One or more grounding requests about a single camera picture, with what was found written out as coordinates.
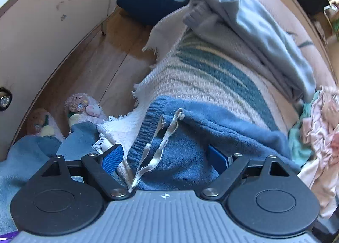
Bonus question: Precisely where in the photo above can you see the pink plush toy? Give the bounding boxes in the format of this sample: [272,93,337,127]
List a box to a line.
[65,93,108,134]

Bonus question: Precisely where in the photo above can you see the light blue garment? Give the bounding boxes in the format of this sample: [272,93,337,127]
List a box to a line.
[189,0,317,102]

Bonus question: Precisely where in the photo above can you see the pink garment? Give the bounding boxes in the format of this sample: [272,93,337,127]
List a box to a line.
[298,85,339,220]

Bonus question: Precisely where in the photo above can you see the mint green garment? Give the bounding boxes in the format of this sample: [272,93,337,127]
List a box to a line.
[288,92,320,168]

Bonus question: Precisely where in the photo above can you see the pale plush toy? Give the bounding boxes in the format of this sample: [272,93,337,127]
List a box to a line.
[26,108,66,141]

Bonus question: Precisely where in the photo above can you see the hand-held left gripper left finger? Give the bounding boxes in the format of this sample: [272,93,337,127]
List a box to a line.
[40,144,130,199]

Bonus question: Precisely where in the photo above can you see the beige teal patterned bed blanket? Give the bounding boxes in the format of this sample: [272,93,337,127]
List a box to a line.
[91,0,338,188]

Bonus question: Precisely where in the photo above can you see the white cabinet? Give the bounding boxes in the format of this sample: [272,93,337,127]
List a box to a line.
[0,0,120,159]

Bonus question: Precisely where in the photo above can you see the person's blue fleece clothing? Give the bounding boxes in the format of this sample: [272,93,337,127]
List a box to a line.
[0,122,100,233]

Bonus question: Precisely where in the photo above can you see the blue drawstring sweatpants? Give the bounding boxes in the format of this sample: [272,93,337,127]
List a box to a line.
[127,96,301,193]

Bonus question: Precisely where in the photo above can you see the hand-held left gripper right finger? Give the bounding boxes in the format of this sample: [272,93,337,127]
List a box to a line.
[200,144,298,201]

